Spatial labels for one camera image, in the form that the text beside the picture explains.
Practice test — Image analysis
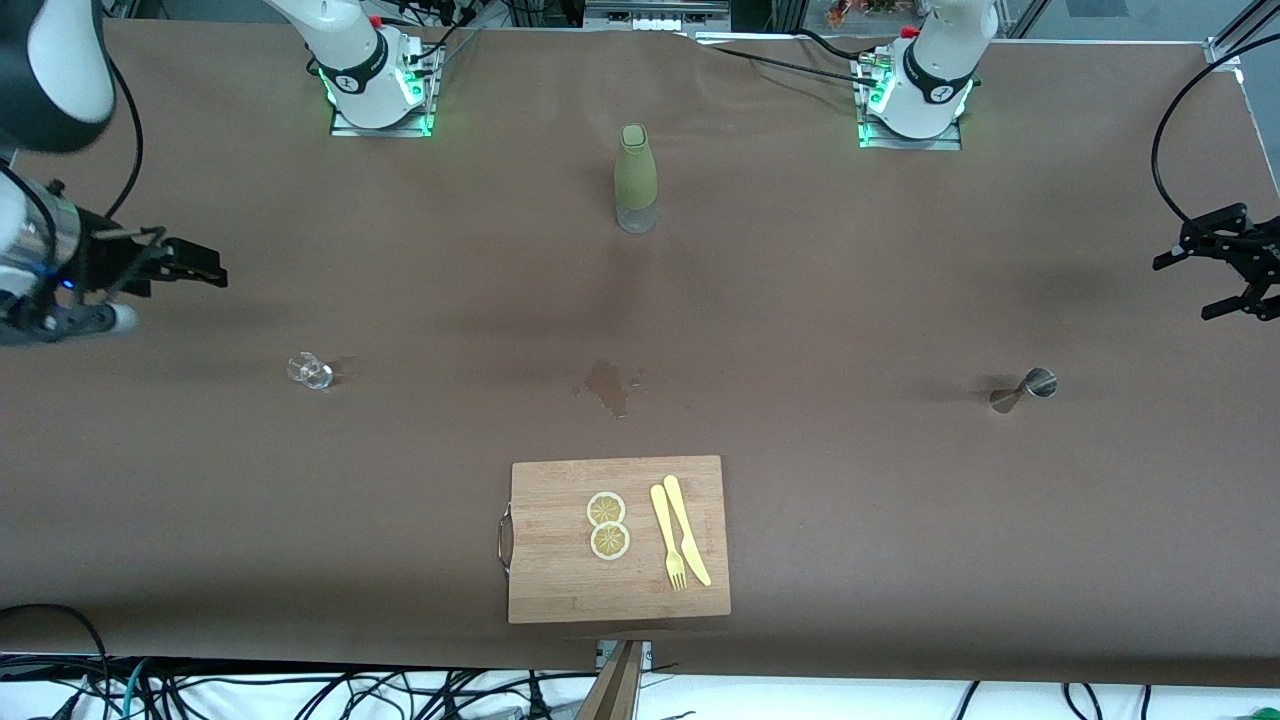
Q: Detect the grey power strip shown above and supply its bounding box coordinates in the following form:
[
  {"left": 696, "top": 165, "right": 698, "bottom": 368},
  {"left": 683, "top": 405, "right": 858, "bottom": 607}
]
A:
[{"left": 585, "top": 0, "right": 731, "bottom": 31}]

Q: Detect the black cable on table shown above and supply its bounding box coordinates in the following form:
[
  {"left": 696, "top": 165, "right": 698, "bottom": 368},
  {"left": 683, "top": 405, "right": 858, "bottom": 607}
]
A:
[{"left": 690, "top": 30, "right": 881, "bottom": 89}]

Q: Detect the wooden cutting board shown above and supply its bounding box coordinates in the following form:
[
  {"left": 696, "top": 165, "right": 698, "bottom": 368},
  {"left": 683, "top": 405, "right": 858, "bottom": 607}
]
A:
[{"left": 498, "top": 455, "right": 732, "bottom": 625}]

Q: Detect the yellow plastic fork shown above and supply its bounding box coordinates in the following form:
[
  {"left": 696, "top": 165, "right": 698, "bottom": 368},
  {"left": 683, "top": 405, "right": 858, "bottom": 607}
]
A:
[{"left": 650, "top": 484, "right": 688, "bottom": 592}]

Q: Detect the brown table cover sheet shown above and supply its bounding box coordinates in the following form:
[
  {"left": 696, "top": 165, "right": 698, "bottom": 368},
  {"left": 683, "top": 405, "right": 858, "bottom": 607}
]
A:
[{"left": 0, "top": 18, "right": 1280, "bottom": 691}]

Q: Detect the steel jigger measuring cup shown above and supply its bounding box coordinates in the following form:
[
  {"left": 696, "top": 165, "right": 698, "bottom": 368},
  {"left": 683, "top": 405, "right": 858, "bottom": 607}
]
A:
[{"left": 989, "top": 367, "right": 1057, "bottom": 414}]

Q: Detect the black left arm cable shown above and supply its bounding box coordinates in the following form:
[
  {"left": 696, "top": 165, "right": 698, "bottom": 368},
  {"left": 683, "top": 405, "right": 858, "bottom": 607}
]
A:
[{"left": 1150, "top": 35, "right": 1280, "bottom": 236}]

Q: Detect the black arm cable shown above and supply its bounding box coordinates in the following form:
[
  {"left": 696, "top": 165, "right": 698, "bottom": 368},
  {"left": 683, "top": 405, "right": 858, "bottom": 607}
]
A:
[
  {"left": 1150, "top": 35, "right": 1280, "bottom": 236},
  {"left": 100, "top": 90, "right": 146, "bottom": 221}
]

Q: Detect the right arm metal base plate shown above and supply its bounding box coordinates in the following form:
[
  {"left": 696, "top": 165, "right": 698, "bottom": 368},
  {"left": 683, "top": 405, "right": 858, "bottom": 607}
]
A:
[{"left": 330, "top": 40, "right": 438, "bottom": 138}]

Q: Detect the wooden post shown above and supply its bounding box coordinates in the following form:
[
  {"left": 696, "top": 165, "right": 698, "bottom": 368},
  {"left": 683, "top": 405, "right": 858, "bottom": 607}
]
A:
[{"left": 575, "top": 640, "right": 646, "bottom": 720}]

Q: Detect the spilled liquid puddle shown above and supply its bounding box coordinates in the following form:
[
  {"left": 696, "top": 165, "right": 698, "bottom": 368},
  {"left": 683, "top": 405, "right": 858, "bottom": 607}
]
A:
[{"left": 575, "top": 358, "right": 646, "bottom": 419}]

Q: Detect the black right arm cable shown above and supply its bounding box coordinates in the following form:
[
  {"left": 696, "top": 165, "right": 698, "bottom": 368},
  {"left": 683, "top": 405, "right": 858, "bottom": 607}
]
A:
[{"left": 100, "top": 90, "right": 146, "bottom": 221}]

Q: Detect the green sleeved glass bottle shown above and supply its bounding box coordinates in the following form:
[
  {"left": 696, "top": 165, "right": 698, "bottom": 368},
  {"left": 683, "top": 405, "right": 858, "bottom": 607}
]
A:
[{"left": 614, "top": 124, "right": 659, "bottom": 235}]

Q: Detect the green floor cable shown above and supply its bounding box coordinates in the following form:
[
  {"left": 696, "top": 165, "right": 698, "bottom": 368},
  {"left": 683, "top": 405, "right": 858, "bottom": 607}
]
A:
[{"left": 118, "top": 658, "right": 151, "bottom": 720}]

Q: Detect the yellow plastic knife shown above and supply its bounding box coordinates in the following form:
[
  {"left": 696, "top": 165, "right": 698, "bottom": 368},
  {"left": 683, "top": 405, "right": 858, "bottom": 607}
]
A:
[{"left": 663, "top": 475, "right": 713, "bottom": 587}]

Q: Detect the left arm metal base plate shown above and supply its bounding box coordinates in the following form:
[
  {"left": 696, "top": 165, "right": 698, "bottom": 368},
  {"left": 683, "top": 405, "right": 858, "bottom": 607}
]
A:
[{"left": 858, "top": 55, "right": 963, "bottom": 151}]

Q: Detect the black floor cable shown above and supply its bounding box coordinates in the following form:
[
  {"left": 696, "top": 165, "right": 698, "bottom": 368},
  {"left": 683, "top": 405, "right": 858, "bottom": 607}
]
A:
[{"left": 0, "top": 603, "right": 113, "bottom": 720}]

